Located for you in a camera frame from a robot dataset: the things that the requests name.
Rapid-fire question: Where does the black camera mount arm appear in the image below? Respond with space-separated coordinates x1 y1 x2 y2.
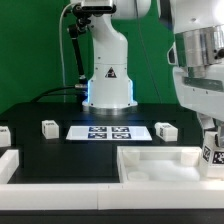
68 3 116 89

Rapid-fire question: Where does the white marker sheet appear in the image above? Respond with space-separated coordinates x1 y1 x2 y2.
66 126 152 141

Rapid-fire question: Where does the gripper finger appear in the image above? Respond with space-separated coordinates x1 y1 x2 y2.
215 120 224 148
197 113 215 132

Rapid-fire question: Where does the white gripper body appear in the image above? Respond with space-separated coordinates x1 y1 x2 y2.
173 64 224 122

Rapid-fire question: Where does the white left fence bar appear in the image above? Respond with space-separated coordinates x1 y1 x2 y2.
0 150 19 184

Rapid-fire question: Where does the white fence bar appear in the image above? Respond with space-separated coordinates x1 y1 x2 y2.
0 150 19 184
0 181 224 210

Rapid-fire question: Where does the white cable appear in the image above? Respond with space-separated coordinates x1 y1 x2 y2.
58 2 81 88

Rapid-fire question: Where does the black cable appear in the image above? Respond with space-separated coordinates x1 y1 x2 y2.
30 85 88 103

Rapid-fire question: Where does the white front fence bar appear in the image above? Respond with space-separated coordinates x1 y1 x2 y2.
0 181 224 210

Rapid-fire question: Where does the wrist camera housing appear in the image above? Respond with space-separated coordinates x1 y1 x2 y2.
167 44 177 65

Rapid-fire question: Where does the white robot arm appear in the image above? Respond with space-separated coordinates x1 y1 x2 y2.
70 0 224 147

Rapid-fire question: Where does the white square tabletop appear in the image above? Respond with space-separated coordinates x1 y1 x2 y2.
116 146 224 184

